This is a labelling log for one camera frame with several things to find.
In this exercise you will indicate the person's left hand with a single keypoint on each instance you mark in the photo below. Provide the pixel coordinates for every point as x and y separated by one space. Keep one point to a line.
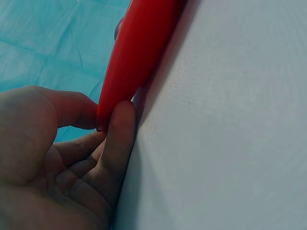
31 167

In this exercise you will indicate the red plastic dish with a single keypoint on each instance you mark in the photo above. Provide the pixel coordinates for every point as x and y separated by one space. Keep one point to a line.
136 60

